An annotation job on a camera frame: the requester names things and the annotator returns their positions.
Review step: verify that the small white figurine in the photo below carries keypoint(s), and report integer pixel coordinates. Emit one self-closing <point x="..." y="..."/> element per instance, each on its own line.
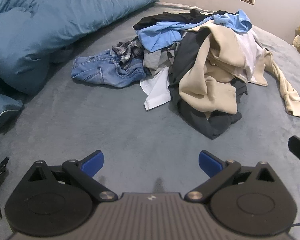
<point x="297" y="41"/>

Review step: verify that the white shirt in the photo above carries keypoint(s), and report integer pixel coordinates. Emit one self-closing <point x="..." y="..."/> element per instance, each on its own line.
<point x="157" y="90"/>

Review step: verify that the blue duvet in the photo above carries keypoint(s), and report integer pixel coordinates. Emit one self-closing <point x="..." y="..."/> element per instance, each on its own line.
<point x="52" y="30"/>

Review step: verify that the light blue t-shirt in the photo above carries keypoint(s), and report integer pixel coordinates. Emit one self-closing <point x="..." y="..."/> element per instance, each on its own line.
<point x="160" y="33"/>

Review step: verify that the dark grey garment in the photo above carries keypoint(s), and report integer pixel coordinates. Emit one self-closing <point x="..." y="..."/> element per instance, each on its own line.
<point x="187" y="55"/>

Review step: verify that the beige hoodie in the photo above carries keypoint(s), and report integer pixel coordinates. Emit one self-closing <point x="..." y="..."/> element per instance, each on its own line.
<point x="210" y="92"/>

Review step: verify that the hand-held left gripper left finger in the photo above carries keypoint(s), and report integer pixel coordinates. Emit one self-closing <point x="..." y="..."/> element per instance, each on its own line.
<point x="92" y="163"/>

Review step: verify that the plaid shirt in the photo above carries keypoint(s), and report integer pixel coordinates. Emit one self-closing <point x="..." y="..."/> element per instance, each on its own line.
<point x="130" y="47"/>

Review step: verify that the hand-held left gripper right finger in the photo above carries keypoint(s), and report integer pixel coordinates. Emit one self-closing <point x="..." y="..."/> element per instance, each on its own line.
<point x="210" y="163"/>

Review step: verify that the blue jeans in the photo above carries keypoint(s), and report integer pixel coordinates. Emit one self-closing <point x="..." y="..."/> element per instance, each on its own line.
<point x="95" y="67"/>

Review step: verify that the cream sweater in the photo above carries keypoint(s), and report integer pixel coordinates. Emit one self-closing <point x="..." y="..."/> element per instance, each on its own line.
<point x="287" y="90"/>

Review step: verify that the pale lavender shirt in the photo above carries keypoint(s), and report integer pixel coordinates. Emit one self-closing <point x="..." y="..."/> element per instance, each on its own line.
<point x="250" y="52"/>

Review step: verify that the black garment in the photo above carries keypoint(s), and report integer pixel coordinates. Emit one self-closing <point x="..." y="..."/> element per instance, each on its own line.
<point x="160" y="18"/>

